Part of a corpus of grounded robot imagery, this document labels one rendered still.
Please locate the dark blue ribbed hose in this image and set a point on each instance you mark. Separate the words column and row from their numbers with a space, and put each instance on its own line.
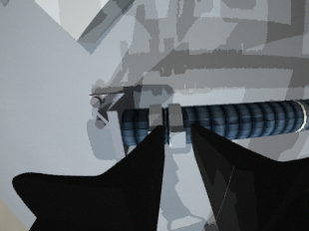
column 233, row 121

